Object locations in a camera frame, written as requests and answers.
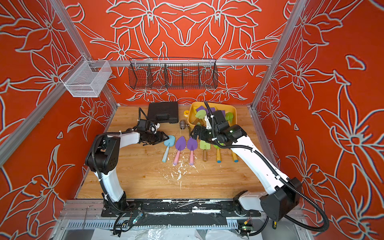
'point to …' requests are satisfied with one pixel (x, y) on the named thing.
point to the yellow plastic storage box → (197, 112)
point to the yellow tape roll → (186, 113)
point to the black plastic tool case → (166, 112)
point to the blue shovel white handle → (168, 143)
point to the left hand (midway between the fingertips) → (166, 137)
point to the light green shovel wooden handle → (204, 146)
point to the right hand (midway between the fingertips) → (196, 133)
